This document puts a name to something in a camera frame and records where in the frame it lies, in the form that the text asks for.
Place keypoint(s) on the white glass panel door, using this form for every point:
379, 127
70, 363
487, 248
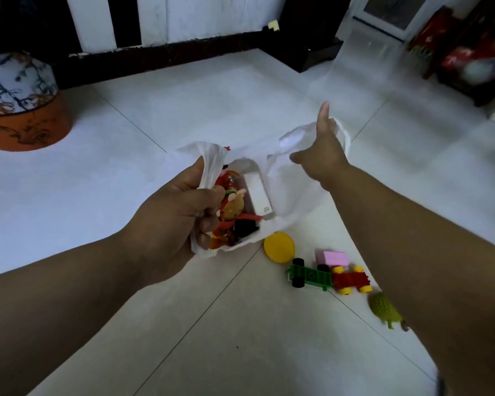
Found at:
396, 8

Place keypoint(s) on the orange floral waste bin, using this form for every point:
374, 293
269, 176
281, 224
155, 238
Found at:
24, 127

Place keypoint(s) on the yellow round disc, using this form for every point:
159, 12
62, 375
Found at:
279, 247

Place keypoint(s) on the green block cart toy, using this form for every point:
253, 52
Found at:
311, 278

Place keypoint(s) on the red claw hand toy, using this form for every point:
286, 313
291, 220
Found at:
227, 179

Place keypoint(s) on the pink vending machine toy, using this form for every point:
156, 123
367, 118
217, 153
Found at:
255, 195

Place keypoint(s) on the pale yellow sticker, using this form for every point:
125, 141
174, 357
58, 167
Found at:
273, 25

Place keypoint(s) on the person's left forearm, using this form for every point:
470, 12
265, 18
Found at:
53, 317

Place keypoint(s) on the white plastic bag red print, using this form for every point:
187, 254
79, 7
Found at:
288, 185

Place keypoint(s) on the person's right hand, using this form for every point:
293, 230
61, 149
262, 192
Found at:
324, 160

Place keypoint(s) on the person's left hand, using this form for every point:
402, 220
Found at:
169, 226

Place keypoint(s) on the black framed white partition door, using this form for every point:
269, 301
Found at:
214, 16

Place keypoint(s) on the green spiky ball toy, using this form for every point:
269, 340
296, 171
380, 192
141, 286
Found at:
383, 309

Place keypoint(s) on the person's right forearm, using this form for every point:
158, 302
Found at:
429, 276

